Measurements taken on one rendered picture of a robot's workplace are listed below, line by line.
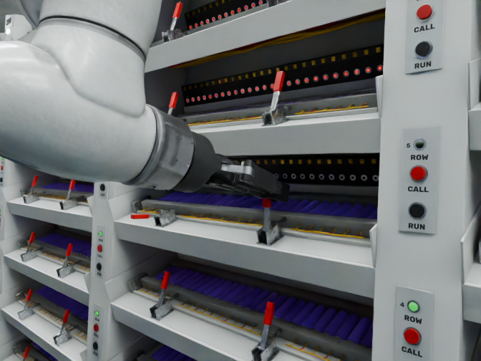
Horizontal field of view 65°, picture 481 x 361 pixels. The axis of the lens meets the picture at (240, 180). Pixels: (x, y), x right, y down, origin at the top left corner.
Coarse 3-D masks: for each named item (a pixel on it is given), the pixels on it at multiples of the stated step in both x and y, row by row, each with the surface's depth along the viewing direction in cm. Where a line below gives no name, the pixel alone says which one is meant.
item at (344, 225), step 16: (144, 208) 87; (160, 208) 85; (176, 208) 81; (192, 208) 78; (208, 208) 75; (224, 208) 72; (240, 208) 71; (256, 224) 65; (288, 224) 63; (304, 224) 61; (320, 224) 59; (336, 224) 57; (352, 224) 56; (368, 224) 54
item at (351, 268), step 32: (160, 192) 96; (320, 192) 71; (352, 192) 67; (128, 224) 82; (192, 224) 74; (224, 256) 65; (256, 256) 60; (288, 256) 55; (320, 256) 52; (352, 256) 50; (352, 288) 50
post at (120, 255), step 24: (168, 0) 96; (168, 24) 97; (168, 72) 97; (168, 96) 97; (96, 192) 92; (120, 192) 87; (96, 216) 91; (96, 240) 91; (120, 240) 88; (120, 264) 88; (96, 288) 90; (120, 336) 88; (96, 360) 89
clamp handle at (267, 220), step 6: (264, 198) 59; (270, 198) 59; (264, 204) 59; (270, 204) 59; (264, 210) 60; (264, 216) 60; (264, 222) 60; (270, 222) 59; (264, 228) 60; (270, 228) 59
